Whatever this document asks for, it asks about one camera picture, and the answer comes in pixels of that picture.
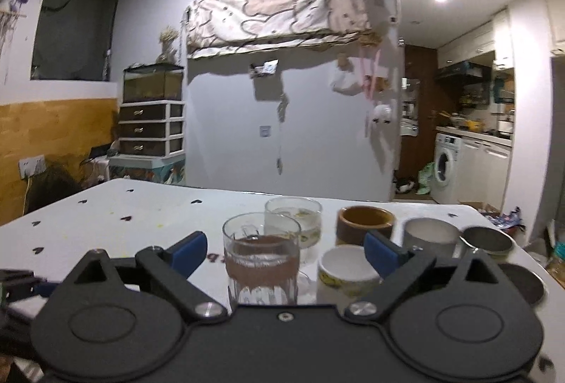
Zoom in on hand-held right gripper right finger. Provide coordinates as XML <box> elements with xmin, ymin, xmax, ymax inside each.
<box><xmin>343</xmin><ymin>230</ymin><xmax>506</xmax><ymax>324</ymax></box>

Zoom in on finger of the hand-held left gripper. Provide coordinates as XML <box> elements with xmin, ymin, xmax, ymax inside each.
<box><xmin>0</xmin><ymin>269</ymin><xmax>60</xmax><ymax>301</ymax></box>

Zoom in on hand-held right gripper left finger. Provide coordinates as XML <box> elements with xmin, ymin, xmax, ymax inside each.
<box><xmin>71</xmin><ymin>231</ymin><xmax>224</xmax><ymax>319</ymax></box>

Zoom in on brown ceramic cup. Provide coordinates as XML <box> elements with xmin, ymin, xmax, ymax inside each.
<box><xmin>336</xmin><ymin>206</ymin><xmax>397</xmax><ymax>247</ymax></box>

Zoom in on white cup with yellow print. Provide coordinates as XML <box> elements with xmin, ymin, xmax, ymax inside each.
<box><xmin>316</xmin><ymin>246</ymin><xmax>383</xmax><ymax>314</ymax></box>

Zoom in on grey ceramic cup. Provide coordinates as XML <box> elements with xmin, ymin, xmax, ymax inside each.
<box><xmin>401</xmin><ymin>218</ymin><xmax>460</xmax><ymax>258</ymax></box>

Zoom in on glass cup with brown band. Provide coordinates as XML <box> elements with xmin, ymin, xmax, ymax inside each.
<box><xmin>222</xmin><ymin>212</ymin><xmax>302</xmax><ymax>307</ymax></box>

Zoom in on clear glass cup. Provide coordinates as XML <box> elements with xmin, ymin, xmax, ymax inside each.
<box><xmin>264</xmin><ymin>197</ymin><xmax>323</xmax><ymax>265</ymax></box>

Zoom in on black and white cat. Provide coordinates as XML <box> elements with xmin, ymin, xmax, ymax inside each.
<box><xmin>394</xmin><ymin>176</ymin><xmax>418</xmax><ymax>195</ymax></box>

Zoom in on green bag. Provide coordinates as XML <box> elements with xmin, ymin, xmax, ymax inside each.
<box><xmin>417</xmin><ymin>161</ymin><xmax>436</xmax><ymax>195</ymax></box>

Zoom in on printed low cabinet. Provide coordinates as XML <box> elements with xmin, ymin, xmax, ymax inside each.
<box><xmin>109</xmin><ymin>155</ymin><xmax>186</xmax><ymax>186</ymax></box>

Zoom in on dark cloth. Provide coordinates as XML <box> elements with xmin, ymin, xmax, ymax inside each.
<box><xmin>25</xmin><ymin>163</ymin><xmax>84</xmax><ymax>213</ymax></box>

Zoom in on white washing machine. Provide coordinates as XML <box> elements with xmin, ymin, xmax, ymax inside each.
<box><xmin>431</xmin><ymin>132</ymin><xmax>464</xmax><ymax>205</ymax></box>

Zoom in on cardboard box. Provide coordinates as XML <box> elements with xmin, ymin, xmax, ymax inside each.
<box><xmin>458</xmin><ymin>200</ymin><xmax>502</xmax><ymax>217</ymax></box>

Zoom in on white drawer unit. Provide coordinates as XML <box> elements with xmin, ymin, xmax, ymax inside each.
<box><xmin>118</xmin><ymin>100</ymin><xmax>185</xmax><ymax>158</ymax></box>

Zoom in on colourful snack packet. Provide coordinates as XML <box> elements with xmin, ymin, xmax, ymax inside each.
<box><xmin>482</xmin><ymin>208</ymin><xmax>527</xmax><ymax>230</ymax></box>

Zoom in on white lower kitchen cabinet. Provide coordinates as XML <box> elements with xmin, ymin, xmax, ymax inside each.
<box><xmin>458</xmin><ymin>137</ymin><xmax>513</xmax><ymax>212</ymax></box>

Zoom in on white plush toy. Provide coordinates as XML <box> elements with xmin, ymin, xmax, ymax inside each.
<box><xmin>369</xmin><ymin>102</ymin><xmax>394</xmax><ymax>126</ymax></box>

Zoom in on glass aquarium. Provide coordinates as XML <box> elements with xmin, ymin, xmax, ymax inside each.
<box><xmin>122</xmin><ymin>64</ymin><xmax>185</xmax><ymax>103</ymax></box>

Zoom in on white plastic bag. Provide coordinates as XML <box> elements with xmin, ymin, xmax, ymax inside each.
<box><xmin>331</xmin><ymin>67</ymin><xmax>368</xmax><ymax>95</ymax></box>

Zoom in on brown door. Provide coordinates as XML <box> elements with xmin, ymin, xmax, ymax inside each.
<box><xmin>398</xmin><ymin>44</ymin><xmax>439</xmax><ymax>172</ymax></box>

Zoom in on pink ribbon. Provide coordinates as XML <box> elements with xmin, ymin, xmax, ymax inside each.
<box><xmin>361</xmin><ymin>46</ymin><xmax>386</xmax><ymax>102</ymax></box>

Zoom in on range hood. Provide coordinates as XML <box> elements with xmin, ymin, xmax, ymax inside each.
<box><xmin>434</xmin><ymin>61</ymin><xmax>493</xmax><ymax>84</ymax></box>

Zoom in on dried flower bunch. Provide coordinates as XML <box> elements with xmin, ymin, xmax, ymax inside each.
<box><xmin>156</xmin><ymin>25</ymin><xmax>180</xmax><ymax>66</ymax></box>

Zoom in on white upper kitchen cabinets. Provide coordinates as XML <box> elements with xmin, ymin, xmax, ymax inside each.
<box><xmin>436</xmin><ymin>9</ymin><xmax>515</xmax><ymax>71</ymax></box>

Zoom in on dark window curtain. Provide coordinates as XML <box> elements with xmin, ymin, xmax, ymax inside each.
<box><xmin>30</xmin><ymin>0</ymin><xmax>125</xmax><ymax>82</ymax></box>

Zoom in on white wall socket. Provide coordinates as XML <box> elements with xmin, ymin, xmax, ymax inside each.
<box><xmin>18</xmin><ymin>154</ymin><xmax>47</xmax><ymax>179</ymax></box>

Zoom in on paper packet on wall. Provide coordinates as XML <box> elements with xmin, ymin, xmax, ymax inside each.
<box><xmin>250</xmin><ymin>59</ymin><xmax>280</xmax><ymax>78</ymax></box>

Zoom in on patterned cloth wall cover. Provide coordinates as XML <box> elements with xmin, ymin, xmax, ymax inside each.
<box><xmin>184</xmin><ymin>0</ymin><xmax>375</xmax><ymax>58</ymax></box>

